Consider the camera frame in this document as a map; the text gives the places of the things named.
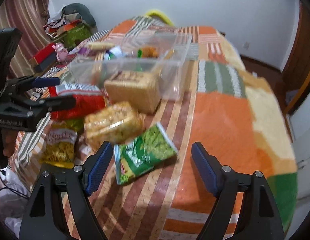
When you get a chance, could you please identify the red snack bag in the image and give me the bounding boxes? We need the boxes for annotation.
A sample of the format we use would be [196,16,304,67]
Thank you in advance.
[48,83,109,121]

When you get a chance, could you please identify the yellow puffed snack bag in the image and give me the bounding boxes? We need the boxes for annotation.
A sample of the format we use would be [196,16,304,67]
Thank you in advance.
[84,101,144,151]

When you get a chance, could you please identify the yellow chips bag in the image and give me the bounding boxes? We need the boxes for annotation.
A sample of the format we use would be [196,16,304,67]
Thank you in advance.
[40,121,77,169]

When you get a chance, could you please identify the pink plush toy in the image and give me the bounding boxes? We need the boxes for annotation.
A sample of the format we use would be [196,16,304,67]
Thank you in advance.
[53,42,68,63]

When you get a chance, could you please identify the purple snack packet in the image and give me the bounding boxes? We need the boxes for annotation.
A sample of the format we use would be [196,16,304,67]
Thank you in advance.
[78,47,90,57]

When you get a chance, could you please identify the striped curtain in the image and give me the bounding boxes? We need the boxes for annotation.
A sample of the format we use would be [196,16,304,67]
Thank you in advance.
[0,0,51,78]

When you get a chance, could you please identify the tan cracker pack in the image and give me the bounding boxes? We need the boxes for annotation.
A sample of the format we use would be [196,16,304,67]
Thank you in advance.
[104,70,161,114]

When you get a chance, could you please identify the dark grey clothing pile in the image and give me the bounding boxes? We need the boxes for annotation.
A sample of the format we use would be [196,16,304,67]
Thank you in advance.
[62,3,96,28]

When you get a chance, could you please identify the green pea snack bag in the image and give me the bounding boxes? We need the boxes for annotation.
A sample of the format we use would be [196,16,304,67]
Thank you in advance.
[114,122,178,185]

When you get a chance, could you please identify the small green snack packet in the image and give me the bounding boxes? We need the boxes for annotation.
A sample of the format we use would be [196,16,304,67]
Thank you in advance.
[137,49,143,58]

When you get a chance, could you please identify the patchwork orange bed blanket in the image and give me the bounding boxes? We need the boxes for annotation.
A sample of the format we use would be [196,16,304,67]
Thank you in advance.
[8,15,298,240]

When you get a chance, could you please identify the white sticker covered appliance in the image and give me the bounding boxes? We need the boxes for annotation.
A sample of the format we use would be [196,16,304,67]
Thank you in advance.
[287,84,310,205]

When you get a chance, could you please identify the clear plastic storage bin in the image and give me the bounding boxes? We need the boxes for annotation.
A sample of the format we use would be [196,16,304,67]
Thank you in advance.
[68,33,192,101]

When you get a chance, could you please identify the yellow pillow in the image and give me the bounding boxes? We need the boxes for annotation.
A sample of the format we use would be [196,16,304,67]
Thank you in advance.
[145,9,174,26]

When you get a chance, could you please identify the brown wooden door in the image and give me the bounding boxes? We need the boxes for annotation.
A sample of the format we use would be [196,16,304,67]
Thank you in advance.
[282,0,310,114]

